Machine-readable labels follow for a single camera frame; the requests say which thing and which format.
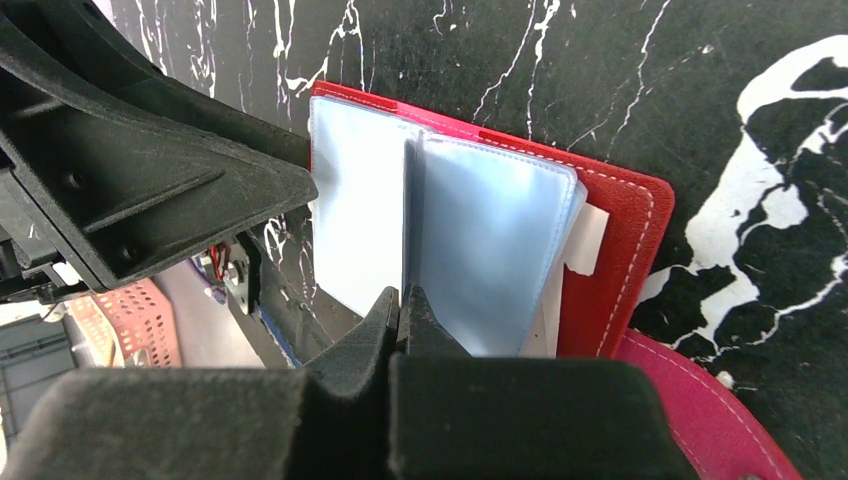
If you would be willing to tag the red leather card holder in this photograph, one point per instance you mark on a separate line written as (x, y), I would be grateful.
(718, 435)

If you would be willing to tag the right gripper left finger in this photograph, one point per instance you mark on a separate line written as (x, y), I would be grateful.
(326, 420)

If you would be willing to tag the pink perforated basket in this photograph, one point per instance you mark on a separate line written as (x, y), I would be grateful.
(128, 327)

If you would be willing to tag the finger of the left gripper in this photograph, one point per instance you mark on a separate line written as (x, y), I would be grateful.
(111, 171)

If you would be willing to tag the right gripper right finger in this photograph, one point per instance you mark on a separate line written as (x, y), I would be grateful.
(455, 416)

